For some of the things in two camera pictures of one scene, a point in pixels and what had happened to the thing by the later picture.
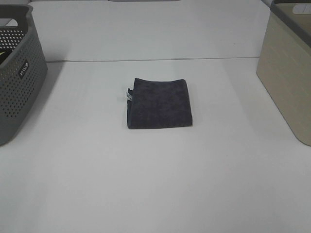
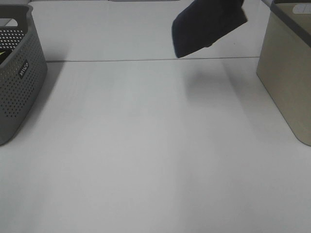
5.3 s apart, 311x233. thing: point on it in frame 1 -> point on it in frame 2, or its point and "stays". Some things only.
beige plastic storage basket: (284, 64) stays
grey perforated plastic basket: (23, 69) stays
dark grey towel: (158, 104) -> (203, 22)
